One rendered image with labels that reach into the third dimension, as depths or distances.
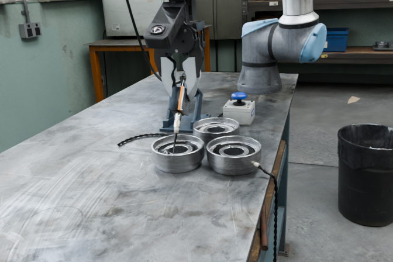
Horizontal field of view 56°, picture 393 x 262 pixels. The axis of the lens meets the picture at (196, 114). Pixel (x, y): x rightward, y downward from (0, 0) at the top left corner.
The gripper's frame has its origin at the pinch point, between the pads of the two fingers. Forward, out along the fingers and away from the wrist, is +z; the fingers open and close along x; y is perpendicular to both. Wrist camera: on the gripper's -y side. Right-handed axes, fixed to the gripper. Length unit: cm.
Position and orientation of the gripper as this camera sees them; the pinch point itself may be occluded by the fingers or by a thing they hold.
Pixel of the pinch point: (181, 95)
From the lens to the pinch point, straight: 72.9
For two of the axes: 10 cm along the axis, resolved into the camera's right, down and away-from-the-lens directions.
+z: 0.5, 9.5, 3.2
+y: 2.9, -3.2, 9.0
